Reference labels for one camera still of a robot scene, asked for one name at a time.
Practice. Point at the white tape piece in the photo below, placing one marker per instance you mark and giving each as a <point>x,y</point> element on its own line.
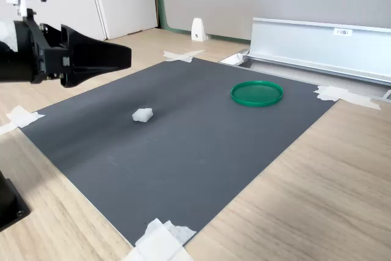
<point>159,242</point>
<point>342,95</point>
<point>21,117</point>
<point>181,55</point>

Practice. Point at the round green lid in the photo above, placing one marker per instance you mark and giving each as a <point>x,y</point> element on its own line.
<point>256,93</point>

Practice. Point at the white label on duct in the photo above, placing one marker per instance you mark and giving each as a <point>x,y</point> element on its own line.
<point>343,32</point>

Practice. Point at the green trim strip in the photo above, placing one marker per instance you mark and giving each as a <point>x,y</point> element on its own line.
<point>161,7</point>

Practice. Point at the small white plastic terminal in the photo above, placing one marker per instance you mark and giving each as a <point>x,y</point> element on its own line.
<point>143,115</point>

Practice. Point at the dark grey mat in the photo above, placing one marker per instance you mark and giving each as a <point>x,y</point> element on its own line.
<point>171,157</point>

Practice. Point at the small white bracket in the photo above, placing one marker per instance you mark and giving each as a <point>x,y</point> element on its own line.
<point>198,30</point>

